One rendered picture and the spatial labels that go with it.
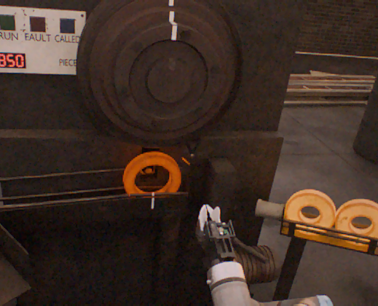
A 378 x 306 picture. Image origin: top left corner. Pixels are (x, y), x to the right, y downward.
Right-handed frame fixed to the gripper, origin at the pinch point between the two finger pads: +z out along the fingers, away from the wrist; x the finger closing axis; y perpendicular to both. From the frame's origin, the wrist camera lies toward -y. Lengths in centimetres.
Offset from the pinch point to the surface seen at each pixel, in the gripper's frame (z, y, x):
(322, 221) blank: -2.8, -4.7, -39.7
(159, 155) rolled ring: 18.7, 3.8, 11.8
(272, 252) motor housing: -3.0, -21.6, -28.0
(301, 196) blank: 3.8, 0.5, -32.6
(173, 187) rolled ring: 14.8, -7.2, 6.2
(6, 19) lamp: 39, 35, 56
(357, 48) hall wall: 587, -244, -519
